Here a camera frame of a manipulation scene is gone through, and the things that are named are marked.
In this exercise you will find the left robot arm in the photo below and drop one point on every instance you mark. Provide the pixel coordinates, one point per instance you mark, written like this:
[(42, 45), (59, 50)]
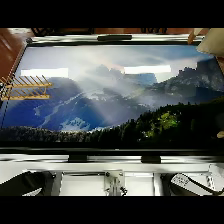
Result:
[(26, 183)]

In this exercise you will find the yellow wooden rack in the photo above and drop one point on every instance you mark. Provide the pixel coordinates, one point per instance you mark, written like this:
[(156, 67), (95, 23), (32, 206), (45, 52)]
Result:
[(26, 87)]

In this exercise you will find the silver frame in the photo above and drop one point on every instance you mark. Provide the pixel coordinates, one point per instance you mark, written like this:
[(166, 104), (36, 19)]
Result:
[(113, 166)]

